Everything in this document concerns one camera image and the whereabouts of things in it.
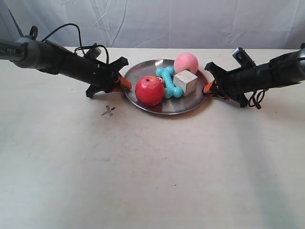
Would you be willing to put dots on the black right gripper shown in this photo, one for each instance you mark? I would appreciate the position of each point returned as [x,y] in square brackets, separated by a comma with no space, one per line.
[242,85]

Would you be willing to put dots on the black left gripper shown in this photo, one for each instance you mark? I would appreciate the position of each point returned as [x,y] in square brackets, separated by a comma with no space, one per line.
[102,77]

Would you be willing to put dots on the white wooden cube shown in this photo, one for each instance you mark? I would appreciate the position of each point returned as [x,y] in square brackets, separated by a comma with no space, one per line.
[186,80]

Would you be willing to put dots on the red toy apple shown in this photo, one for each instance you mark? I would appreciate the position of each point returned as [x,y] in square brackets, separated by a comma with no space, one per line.
[149,90]

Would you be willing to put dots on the round metal plate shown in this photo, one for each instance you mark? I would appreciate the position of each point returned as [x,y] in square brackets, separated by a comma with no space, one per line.
[172,106]

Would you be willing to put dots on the pink toy peach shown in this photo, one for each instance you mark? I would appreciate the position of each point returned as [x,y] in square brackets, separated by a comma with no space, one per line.
[186,61]

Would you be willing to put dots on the turquoise toy bone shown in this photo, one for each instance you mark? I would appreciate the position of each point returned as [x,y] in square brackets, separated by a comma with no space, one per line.
[170,89]

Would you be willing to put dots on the small beige die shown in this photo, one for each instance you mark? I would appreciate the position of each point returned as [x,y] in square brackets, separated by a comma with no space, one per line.
[161,80]

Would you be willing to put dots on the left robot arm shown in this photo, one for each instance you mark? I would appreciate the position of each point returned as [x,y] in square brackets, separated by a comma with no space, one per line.
[46,57]

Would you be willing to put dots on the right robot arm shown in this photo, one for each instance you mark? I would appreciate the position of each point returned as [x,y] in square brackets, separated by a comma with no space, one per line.
[286,70]

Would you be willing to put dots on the black X mark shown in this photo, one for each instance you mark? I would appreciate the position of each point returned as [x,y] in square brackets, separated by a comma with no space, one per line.
[109,110]

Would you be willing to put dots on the pale blue backdrop cloth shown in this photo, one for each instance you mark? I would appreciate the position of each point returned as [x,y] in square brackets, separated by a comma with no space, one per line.
[188,24]

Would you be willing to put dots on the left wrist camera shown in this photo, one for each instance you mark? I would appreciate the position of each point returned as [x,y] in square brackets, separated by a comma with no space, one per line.
[93,53]

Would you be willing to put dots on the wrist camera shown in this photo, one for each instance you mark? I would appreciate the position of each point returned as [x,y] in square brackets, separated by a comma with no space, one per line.
[93,53]
[240,55]

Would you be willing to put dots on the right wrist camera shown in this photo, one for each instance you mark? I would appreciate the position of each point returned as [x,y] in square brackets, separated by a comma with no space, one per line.
[240,55]

